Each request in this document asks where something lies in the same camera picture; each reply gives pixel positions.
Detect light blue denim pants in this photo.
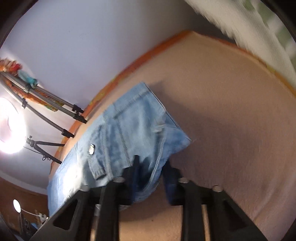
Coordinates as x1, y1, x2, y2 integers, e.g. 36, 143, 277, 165
47, 83, 191, 214

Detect white desk lamp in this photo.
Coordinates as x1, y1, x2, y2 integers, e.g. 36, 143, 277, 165
13, 199, 48, 223

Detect grey metal tripod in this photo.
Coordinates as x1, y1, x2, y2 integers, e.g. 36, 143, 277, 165
1, 71, 87, 138

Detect colourful floral cloth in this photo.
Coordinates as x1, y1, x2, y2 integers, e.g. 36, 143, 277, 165
0, 58, 60, 112

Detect white green patterned pillow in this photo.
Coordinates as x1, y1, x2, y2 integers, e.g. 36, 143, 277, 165
187, 1, 295, 87

